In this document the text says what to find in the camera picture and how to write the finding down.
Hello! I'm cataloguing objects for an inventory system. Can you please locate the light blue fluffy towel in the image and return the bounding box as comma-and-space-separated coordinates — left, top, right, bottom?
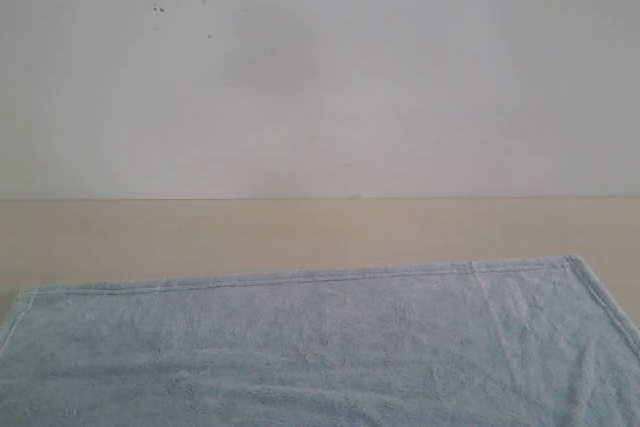
1, 256, 639, 426

